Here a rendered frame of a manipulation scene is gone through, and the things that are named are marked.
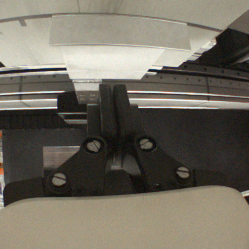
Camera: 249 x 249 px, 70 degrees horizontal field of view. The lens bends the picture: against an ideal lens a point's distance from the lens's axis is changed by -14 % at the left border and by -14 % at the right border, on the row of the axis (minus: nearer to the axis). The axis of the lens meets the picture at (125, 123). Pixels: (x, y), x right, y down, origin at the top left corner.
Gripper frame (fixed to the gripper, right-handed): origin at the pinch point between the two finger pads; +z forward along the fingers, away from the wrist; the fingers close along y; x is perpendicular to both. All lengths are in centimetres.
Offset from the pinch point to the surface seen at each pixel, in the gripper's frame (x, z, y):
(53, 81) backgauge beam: -16.8, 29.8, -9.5
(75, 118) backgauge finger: -19.2, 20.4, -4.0
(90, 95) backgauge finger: -11.1, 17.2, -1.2
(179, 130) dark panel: -44, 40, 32
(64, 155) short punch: -8.3, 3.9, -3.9
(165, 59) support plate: 0.0, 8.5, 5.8
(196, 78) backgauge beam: -15.8, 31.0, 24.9
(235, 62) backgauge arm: -12, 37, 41
